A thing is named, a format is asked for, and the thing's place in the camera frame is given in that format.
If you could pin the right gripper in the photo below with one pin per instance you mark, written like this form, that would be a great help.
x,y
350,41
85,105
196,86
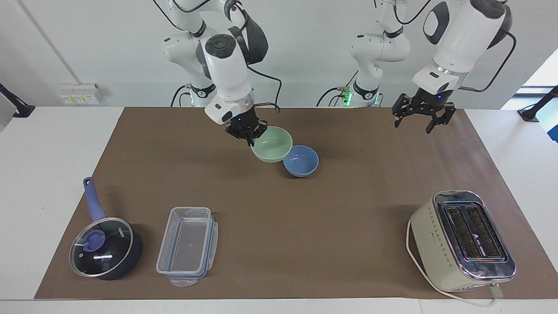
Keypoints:
x,y
244,117

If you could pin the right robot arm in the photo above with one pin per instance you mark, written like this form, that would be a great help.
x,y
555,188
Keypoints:
x,y
226,74

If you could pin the glass lid with blue knob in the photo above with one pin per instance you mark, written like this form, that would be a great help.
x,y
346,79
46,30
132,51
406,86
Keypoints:
x,y
109,253

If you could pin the blue bowl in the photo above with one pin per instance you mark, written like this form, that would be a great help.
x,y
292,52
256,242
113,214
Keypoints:
x,y
301,163

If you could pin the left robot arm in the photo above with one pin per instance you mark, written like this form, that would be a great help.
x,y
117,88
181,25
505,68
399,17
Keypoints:
x,y
457,39

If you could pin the black stand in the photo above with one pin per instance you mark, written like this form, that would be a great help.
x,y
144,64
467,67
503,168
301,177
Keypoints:
x,y
529,114
22,110

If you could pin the clear plastic container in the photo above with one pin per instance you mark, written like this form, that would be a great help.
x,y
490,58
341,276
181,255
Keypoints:
x,y
187,240

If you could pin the green bowl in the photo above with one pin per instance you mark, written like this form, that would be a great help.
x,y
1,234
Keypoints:
x,y
272,148

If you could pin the white wall socket box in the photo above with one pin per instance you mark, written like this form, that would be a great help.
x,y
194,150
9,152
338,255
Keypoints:
x,y
80,93

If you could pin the blue saucepan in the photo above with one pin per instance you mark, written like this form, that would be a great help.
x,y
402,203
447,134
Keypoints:
x,y
93,203

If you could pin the clear plastic container lid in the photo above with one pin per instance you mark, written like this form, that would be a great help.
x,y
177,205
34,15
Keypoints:
x,y
183,282

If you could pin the cream toaster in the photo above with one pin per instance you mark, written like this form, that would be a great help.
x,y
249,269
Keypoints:
x,y
431,244

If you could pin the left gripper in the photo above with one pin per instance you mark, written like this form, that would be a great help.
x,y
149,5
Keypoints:
x,y
431,99

